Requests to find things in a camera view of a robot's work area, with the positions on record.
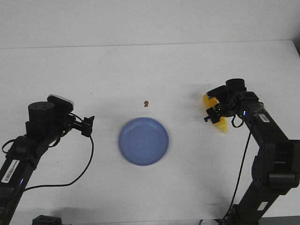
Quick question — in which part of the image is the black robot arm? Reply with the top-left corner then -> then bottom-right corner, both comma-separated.
0,100 -> 95,225
204,85 -> 300,225

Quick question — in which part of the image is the yellow corn cob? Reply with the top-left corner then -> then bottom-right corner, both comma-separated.
203,94 -> 228,134

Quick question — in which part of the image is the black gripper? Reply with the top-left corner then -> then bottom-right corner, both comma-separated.
62,113 -> 95,137
204,85 -> 244,123

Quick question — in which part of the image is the blue round plate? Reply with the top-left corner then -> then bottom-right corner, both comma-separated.
118,117 -> 169,166

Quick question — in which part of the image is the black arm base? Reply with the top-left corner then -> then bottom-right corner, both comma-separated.
32,215 -> 62,225

